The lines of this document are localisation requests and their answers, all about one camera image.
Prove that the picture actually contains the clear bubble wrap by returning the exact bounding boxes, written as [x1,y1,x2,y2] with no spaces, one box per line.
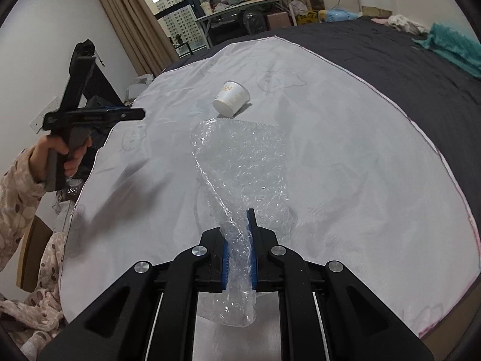
[191,118,292,328]

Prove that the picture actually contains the white yogurt cup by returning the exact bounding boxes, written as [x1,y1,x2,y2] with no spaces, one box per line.
[213,81,250,118]

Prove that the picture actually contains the left forearm pyjama sleeve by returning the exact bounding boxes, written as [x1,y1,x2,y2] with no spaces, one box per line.
[0,147,46,270]

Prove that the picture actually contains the person left hand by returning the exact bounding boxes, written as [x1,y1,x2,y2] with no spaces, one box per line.
[29,134,92,183]

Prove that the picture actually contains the white laundry basket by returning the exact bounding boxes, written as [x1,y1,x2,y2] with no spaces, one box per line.
[126,74,154,101]

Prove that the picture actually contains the beige left curtain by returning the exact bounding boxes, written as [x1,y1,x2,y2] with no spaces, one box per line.
[100,0,179,77]

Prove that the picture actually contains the white Hello Kitty sheet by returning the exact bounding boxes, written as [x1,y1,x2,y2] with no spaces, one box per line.
[60,37,480,335]

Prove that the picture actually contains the person leg pyjama trousers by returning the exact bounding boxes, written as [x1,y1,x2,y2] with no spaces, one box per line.
[1,232,67,360]

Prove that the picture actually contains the light blue plush toy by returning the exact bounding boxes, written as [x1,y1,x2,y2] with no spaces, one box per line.
[324,9,360,23]

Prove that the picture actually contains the white folding table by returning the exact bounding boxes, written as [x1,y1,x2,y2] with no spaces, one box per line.
[196,0,297,48]

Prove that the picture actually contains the dark grey bedspread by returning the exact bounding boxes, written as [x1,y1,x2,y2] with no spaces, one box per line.
[164,15,481,234]

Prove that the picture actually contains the teal cloth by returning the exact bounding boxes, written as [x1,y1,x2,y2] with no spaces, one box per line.
[413,23,481,79]

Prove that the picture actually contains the white wall switch panel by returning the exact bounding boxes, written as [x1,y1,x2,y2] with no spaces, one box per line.
[28,95,61,134]

